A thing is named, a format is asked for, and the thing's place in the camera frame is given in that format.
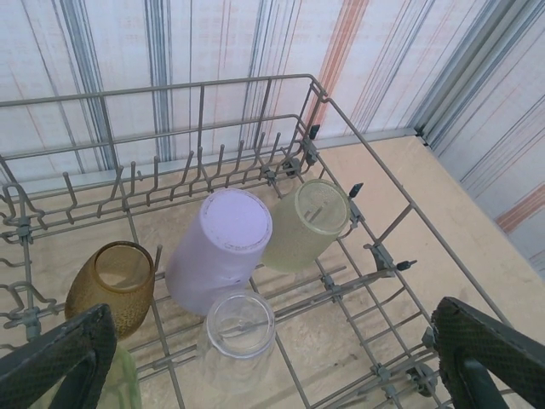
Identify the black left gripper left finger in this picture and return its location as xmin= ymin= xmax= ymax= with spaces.
xmin=0 ymin=302 xmax=118 ymax=409

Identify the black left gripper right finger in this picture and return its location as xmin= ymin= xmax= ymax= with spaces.
xmin=431 ymin=296 xmax=545 ymax=409

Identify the green translucent cup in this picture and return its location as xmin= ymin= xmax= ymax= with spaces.
xmin=100 ymin=343 xmax=144 ymax=409

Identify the amber textured glass cup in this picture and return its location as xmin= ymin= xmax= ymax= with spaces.
xmin=63 ymin=240 xmax=157 ymax=342

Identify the pale yellow textured cup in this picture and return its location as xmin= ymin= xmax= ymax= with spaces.
xmin=260 ymin=178 xmax=353 ymax=274

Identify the clear plastic cup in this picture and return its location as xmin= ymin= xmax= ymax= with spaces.
xmin=196 ymin=289 xmax=278 ymax=395

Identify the lavender plastic tumbler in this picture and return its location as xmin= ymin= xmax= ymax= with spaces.
xmin=164 ymin=188 xmax=274 ymax=317

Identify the grey wire dish rack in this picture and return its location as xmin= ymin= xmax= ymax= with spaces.
xmin=0 ymin=72 xmax=545 ymax=409

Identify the aluminium corner post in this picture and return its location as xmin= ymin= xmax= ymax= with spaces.
xmin=414 ymin=0 xmax=519 ymax=135

